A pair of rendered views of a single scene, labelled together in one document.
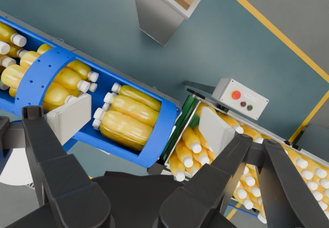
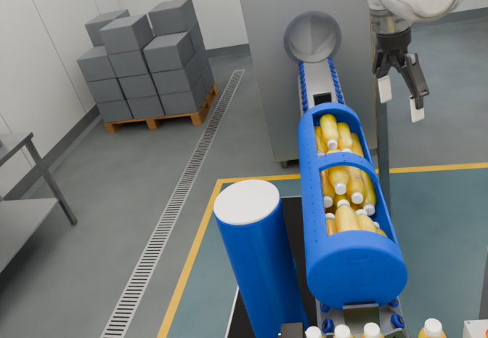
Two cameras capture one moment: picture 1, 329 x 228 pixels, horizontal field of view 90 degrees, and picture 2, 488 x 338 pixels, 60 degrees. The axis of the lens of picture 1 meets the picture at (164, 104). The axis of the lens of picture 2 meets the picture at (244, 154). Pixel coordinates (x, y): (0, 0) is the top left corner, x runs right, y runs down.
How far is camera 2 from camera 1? 110 cm
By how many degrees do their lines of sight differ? 67
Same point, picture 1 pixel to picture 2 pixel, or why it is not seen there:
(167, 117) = (388, 245)
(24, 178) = (224, 213)
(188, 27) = not seen: outside the picture
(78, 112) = (387, 89)
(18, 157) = (247, 202)
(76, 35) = not seen: hidden behind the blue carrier
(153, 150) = (346, 239)
